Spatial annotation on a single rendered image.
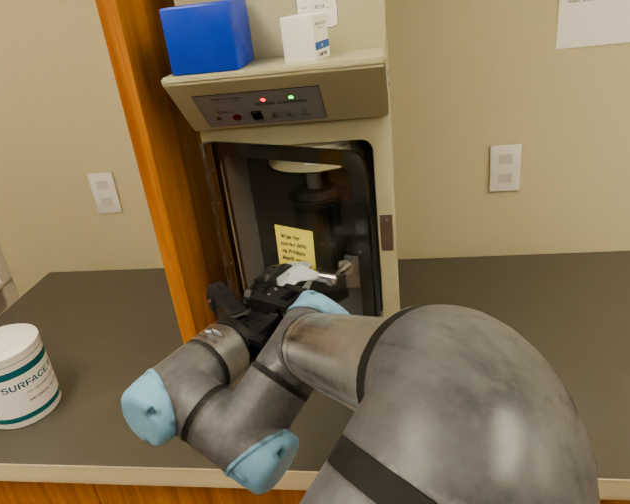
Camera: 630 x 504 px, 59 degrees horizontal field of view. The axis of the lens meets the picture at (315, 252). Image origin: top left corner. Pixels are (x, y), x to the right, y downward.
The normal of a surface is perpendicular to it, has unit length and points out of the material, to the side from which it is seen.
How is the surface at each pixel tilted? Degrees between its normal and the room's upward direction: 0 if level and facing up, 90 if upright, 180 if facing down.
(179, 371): 21
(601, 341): 0
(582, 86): 90
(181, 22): 90
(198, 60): 90
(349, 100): 135
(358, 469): 38
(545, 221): 90
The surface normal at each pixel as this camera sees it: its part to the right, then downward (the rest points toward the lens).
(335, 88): -0.01, 0.95
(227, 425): -0.18, -0.51
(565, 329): -0.11, -0.89
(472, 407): -0.15, -0.75
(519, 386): 0.28, -0.81
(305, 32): -0.40, 0.44
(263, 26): -0.13, 0.45
